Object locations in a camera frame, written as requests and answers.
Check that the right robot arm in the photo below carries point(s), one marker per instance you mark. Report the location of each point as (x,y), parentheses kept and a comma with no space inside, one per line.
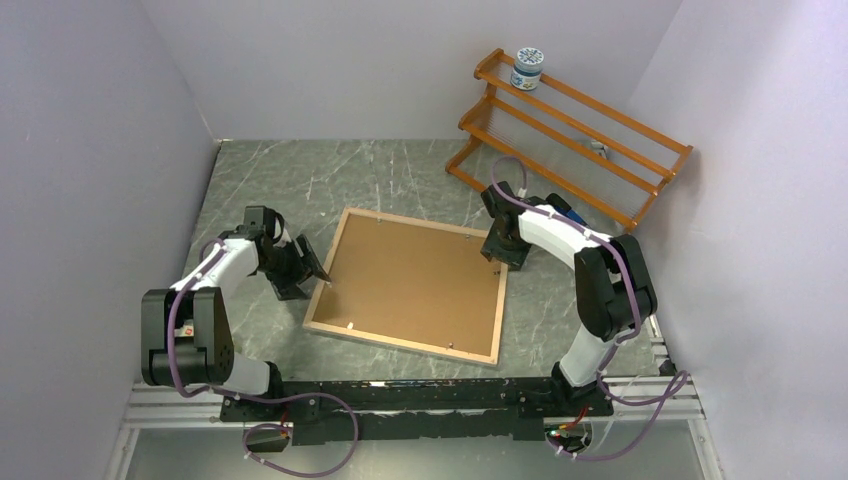
(613,288)

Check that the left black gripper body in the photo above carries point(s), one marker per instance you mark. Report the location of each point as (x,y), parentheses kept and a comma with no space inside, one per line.
(287,268)

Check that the blue stapler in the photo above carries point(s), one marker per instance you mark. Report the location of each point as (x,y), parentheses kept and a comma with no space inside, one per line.
(572,215)

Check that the aluminium table rail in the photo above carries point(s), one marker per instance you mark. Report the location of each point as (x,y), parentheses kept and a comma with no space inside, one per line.
(670,395)

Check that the small blue white jar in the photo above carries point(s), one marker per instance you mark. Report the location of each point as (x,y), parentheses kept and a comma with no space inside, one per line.
(527,69)

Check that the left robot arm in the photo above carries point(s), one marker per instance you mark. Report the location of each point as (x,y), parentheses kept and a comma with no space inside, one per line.
(186,339)

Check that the small staples box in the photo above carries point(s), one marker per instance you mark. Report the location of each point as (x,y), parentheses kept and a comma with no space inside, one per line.
(187,329)

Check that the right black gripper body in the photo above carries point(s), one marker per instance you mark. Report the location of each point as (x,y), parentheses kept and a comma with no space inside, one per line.
(507,249)

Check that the orange wooden rack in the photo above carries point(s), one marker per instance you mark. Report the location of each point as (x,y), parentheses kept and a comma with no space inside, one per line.
(601,156)

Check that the brown backing board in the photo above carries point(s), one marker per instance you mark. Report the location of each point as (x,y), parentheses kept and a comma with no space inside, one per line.
(411,285)

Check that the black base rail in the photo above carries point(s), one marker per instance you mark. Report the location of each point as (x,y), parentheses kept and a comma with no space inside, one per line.
(521,408)

